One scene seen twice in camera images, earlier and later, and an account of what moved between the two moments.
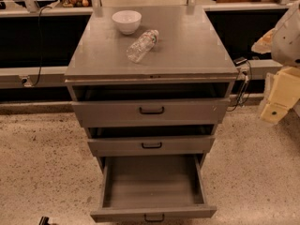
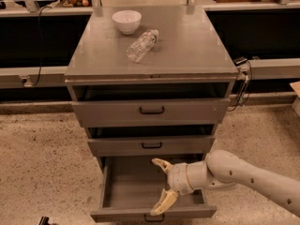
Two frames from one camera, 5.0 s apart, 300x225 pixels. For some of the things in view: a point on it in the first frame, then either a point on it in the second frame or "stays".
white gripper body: x=286 y=44 to x=177 y=178
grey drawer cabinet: x=162 y=111 stays
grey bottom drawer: x=153 y=187 stays
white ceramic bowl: x=127 y=22 stays
